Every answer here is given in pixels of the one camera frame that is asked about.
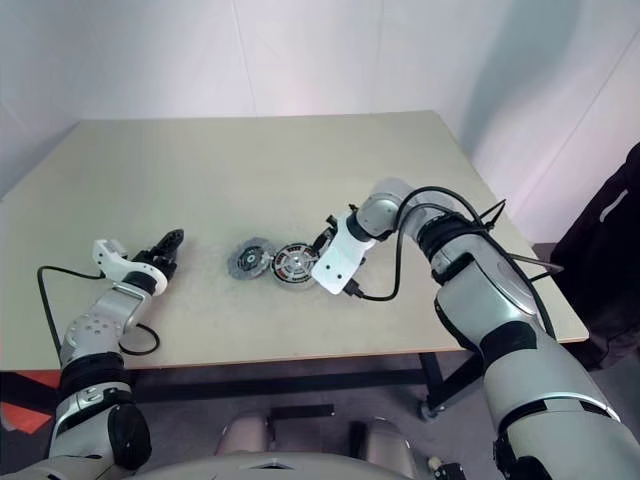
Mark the beige rounded right knee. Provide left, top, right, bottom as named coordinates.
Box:
left=362, top=418, right=419, bottom=479

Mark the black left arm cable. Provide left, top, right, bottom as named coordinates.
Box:
left=36, top=264, right=162, bottom=357

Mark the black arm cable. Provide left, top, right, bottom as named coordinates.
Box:
left=348, top=185, right=557, bottom=342
left=36, top=264, right=162, bottom=357

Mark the black spoked rotor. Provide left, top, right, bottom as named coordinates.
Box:
left=278, top=247, right=315, bottom=277

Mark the black zip tie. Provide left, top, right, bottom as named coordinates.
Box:
left=510, top=254, right=566, bottom=275
left=480, top=199, right=508, bottom=230

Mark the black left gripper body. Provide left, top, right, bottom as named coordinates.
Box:
left=130, top=248, right=165, bottom=274

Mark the grey robot torso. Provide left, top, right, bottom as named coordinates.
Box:
left=144, top=450, right=417, bottom=480

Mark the beige rounded left knee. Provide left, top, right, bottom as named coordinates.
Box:
left=214, top=412, right=277, bottom=458

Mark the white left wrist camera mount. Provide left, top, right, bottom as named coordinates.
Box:
left=92, top=238, right=169, bottom=297

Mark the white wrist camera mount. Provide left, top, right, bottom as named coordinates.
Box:
left=92, top=238, right=169, bottom=297
left=311, top=212, right=377, bottom=297

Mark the black metal table frame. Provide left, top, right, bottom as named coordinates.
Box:
left=0, top=349, right=489, bottom=426

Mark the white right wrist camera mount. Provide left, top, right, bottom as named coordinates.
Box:
left=311, top=212, right=377, bottom=297

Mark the orange object under table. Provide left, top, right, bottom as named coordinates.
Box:
left=0, top=369, right=59, bottom=434

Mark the dark garment with white stripe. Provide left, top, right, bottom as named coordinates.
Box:
left=549, top=142, right=640, bottom=372

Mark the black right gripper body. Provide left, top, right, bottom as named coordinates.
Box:
left=319, top=213, right=347, bottom=247

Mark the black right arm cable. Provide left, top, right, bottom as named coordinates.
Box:
left=348, top=185, right=557, bottom=342

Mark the black flat bar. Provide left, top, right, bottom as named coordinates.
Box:
left=269, top=403, right=334, bottom=426

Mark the motor housing with copper windings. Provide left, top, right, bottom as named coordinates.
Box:
left=271, top=241, right=321, bottom=293

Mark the grey caster wheel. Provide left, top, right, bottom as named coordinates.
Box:
left=417, top=399, right=445, bottom=422

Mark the grey round motor lid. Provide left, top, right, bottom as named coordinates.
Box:
left=228, top=238, right=275, bottom=283

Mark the beige rounded knee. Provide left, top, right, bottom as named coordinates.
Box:
left=362, top=418, right=419, bottom=479
left=214, top=412, right=277, bottom=458

